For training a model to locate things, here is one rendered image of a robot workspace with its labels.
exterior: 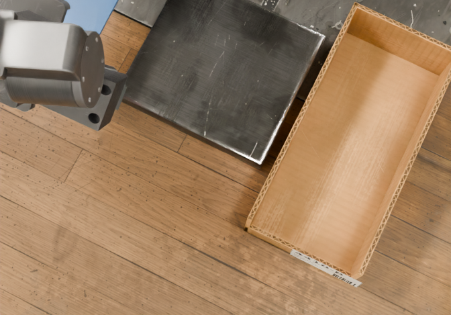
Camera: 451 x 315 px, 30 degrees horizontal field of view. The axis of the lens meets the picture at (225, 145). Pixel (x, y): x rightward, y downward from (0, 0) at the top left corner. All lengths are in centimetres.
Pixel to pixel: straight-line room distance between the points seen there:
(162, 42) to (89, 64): 29
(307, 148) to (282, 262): 12
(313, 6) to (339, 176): 19
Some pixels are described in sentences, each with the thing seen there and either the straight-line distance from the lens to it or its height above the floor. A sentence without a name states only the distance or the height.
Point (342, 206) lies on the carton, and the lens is 88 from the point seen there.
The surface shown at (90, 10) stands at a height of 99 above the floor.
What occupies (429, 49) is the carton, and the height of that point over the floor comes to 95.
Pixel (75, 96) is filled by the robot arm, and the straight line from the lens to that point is 61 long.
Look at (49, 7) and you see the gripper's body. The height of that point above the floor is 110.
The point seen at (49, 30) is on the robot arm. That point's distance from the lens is 60.
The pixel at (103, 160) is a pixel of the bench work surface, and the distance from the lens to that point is 89.
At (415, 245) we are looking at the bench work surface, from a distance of 89.
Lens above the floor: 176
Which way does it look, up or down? 75 degrees down
